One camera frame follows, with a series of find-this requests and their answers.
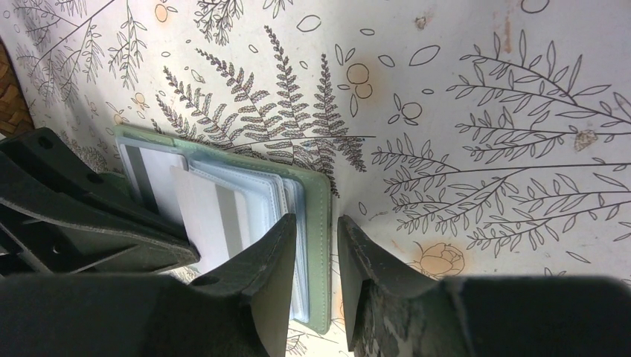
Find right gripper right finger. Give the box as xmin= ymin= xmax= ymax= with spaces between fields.
xmin=337 ymin=216 xmax=630 ymax=356

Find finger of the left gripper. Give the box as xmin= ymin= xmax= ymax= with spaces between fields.
xmin=1 ymin=155 xmax=199 ymax=276
xmin=1 ymin=128 xmax=188 ymax=242

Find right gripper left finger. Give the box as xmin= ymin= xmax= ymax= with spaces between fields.
xmin=1 ymin=213 xmax=297 ymax=356

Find woven brown basket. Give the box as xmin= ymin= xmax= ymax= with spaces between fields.
xmin=0 ymin=41 xmax=34 ymax=138

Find white card with stripe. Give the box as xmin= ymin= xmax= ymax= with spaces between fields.
xmin=170 ymin=167 xmax=251 ymax=274

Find green card holder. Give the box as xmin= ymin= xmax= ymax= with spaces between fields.
xmin=114 ymin=125 xmax=332 ymax=334

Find white card in holder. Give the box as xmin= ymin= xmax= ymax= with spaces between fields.
xmin=119 ymin=144 xmax=188 ymax=228

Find floral table mat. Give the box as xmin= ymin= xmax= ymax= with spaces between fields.
xmin=1 ymin=1 xmax=630 ymax=356

